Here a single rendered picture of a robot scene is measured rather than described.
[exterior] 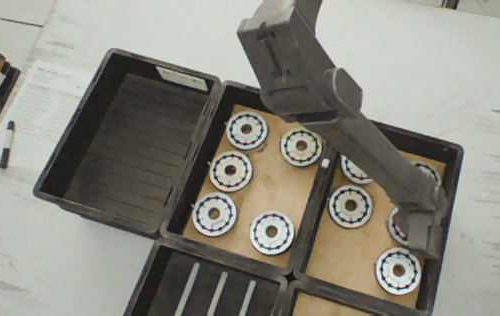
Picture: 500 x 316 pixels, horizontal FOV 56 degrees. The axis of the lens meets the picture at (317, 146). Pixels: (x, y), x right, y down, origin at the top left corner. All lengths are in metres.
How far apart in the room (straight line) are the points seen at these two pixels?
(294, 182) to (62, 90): 0.77
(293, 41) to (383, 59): 0.97
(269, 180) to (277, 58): 0.65
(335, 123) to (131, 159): 0.76
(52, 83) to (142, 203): 0.54
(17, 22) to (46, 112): 1.26
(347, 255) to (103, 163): 0.64
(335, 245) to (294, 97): 0.62
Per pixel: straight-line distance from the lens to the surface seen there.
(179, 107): 1.26
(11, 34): 2.72
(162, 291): 1.15
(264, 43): 0.52
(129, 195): 1.21
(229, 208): 1.11
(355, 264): 1.11
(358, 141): 0.63
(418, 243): 0.88
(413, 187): 0.79
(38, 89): 1.59
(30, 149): 1.51
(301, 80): 0.52
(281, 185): 1.14
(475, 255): 1.31
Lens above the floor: 1.93
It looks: 69 degrees down
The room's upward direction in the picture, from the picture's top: 4 degrees clockwise
